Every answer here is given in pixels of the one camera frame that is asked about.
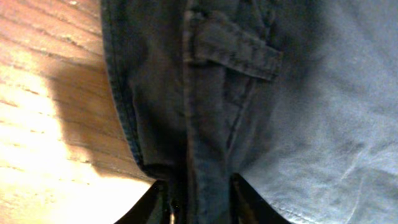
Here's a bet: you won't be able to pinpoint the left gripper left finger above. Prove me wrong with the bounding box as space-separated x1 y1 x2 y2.
115 180 172 224

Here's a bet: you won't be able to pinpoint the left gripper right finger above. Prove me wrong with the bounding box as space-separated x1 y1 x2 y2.
231 174 290 224

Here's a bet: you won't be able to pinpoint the dark blue shorts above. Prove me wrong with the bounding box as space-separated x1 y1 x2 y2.
101 0 397 223

